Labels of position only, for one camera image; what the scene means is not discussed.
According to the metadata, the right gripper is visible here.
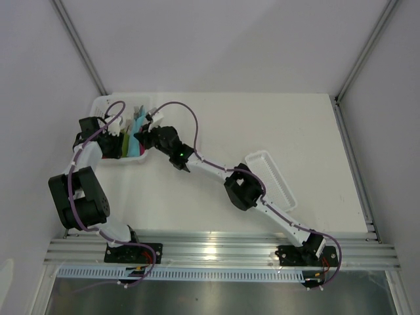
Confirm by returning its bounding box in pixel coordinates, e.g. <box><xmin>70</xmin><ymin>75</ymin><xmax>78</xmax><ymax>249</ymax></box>
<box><xmin>135</xmin><ymin>123</ymin><xmax>172</xmax><ymax>159</ymax></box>

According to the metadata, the teal paper napkin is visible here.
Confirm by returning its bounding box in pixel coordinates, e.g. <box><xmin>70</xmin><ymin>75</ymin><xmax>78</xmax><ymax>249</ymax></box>
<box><xmin>127</xmin><ymin>106</ymin><xmax>146</xmax><ymax>158</ymax></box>

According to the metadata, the large white plastic basket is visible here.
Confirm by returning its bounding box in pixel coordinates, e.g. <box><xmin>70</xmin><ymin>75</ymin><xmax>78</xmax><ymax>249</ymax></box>
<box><xmin>89</xmin><ymin>93</ymin><xmax>156</xmax><ymax>166</ymax></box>

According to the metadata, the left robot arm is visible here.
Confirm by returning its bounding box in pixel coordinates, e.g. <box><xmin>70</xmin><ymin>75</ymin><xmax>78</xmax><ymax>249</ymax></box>
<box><xmin>48</xmin><ymin>117</ymin><xmax>142</xmax><ymax>263</ymax></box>

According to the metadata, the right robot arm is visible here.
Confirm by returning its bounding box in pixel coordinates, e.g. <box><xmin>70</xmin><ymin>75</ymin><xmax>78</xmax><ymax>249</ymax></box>
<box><xmin>134</xmin><ymin>126</ymin><xmax>326</xmax><ymax>265</ymax></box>

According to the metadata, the pink napkin roll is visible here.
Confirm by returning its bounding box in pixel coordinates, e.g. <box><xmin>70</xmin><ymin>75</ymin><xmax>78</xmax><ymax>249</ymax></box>
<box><xmin>139</xmin><ymin>143</ymin><xmax>145</xmax><ymax>156</ymax></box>

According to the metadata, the small white plastic tray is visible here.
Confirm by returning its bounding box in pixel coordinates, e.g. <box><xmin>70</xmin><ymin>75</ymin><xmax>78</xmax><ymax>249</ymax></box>
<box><xmin>245</xmin><ymin>150</ymin><xmax>297</xmax><ymax>212</ymax></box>

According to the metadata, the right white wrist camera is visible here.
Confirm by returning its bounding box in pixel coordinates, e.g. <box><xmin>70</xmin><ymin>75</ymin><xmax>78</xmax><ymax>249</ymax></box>
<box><xmin>147</xmin><ymin>108</ymin><xmax>163</xmax><ymax>129</ymax></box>

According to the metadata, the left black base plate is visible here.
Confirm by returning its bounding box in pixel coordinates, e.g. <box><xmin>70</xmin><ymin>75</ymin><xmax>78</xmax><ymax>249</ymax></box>
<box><xmin>104</xmin><ymin>243</ymin><xmax>163</xmax><ymax>264</ymax></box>

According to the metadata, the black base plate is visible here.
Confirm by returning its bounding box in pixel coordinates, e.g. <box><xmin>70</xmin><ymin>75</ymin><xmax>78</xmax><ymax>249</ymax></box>
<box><xmin>104</xmin><ymin>243</ymin><xmax>163</xmax><ymax>264</ymax></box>
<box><xmin>275</xmin><ymin>245</ymin><xmax>339</xmax><ymax>267</ymax></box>

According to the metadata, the aluminium mounting rail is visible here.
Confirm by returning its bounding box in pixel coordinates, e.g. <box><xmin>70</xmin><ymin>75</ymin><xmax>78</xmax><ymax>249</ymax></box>
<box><xmin>44</xmin><ymin>230</ymin><xmax>401</xmax><ymax>271</ymax></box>

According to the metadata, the white slotted cable duct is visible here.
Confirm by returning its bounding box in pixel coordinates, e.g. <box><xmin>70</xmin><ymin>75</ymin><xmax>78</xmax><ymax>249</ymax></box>
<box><xmin>57</xmin><ymin>266</ymin><xmax>305</xmax><ymax>283</ymax></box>

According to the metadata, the left aluminium frame post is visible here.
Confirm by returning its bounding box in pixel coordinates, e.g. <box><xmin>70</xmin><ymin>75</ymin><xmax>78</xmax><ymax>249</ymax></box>
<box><xmin>49</xmin><ymin>0</ymin><xmax>108</xmax><ymax>96</ymax></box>

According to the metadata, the aluminium frame post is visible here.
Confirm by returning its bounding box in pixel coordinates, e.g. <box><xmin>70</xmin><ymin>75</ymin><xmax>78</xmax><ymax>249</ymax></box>
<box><xmin>335</xmin><ymin>0</ymin><xmax>402</xmax><ymax>104</ymax></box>
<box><xmin>49</xmin><ymin>0</ymin><xmax>108</xmax><ymax>96</ymax></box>

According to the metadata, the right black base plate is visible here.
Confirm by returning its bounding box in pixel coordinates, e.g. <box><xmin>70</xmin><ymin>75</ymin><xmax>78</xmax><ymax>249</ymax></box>
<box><xmin>275</xmin><ymin>245</ymin><xmax>339</xmax><ymax>267</ymax></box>

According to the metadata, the right aluminium frame post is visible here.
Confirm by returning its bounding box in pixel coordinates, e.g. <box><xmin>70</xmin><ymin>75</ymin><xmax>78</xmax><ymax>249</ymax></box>
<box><xmin>335</xmin><ymin>0</ymin><xmax>402</xmax><ymax>104</ymax></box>

